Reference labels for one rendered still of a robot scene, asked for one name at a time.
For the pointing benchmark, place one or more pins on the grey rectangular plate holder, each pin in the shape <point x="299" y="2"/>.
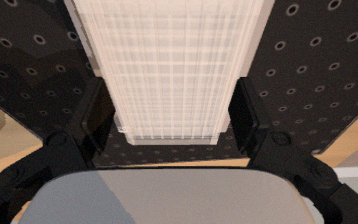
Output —
<point x="258" y="31"/>

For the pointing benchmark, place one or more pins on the dark grey perforated breadboard plate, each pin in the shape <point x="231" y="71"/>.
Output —
<point x="305" y="70"/>

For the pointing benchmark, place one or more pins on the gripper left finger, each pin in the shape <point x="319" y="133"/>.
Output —
<point x="64" y="150"/>

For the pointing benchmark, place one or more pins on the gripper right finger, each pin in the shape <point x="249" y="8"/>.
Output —
<point x="276" y="152"/>

